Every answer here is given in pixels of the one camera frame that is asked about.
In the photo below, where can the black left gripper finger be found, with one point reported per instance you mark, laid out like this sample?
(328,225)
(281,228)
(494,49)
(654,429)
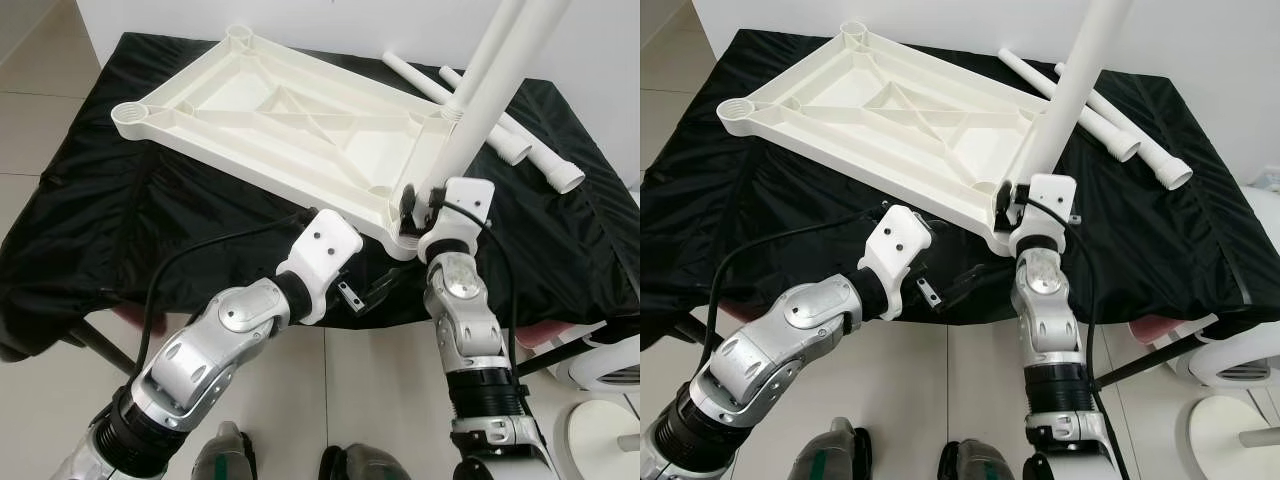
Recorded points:
(962,282)
(380,287)

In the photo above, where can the white plastic children table top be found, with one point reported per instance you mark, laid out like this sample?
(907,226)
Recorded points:
(270,120)
(880,115)

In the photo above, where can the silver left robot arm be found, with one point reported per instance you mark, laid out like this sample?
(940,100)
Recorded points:
(200,360)
(770,350)

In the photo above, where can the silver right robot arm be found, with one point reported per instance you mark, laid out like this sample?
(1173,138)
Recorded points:
(1045,330)
(470,330)

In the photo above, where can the grey robot right leg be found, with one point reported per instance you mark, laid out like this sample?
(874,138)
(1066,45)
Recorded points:
(975,463)
(362,465)

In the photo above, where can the grey robot leg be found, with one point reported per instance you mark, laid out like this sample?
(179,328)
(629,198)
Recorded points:
(830,455)
(975,463)
(362,465)
(225,455)

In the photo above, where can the grey robot left leg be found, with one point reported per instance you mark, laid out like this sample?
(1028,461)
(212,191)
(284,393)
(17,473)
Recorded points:
(830,455)
(225,455)

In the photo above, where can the black table cloth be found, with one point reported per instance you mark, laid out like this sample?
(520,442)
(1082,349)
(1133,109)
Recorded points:
(80,230)
(720,230)

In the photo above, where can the white round base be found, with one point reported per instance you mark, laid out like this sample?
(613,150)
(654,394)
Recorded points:
(1240,440)
(605,440)

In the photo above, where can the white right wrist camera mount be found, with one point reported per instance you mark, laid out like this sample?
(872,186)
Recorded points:
(468,200)
(1050,195)

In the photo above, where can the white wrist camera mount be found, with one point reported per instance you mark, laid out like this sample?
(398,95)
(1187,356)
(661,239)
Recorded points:
(1050,195)
(895,240)
(320,245)
(468,200)

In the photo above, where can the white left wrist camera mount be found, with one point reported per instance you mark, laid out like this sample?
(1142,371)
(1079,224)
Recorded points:
(895,240)
(320,245)

